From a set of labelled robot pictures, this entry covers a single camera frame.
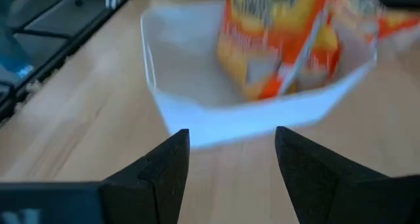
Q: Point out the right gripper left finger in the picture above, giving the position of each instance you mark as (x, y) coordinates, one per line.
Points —
(147, 191)

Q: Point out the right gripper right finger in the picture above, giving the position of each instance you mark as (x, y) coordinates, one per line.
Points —
(328, 191)

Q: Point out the white plastic bin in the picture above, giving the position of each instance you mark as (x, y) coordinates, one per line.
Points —
(203, 119)

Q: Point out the black aluminium table frame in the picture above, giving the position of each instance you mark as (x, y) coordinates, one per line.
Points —
(65, 50)

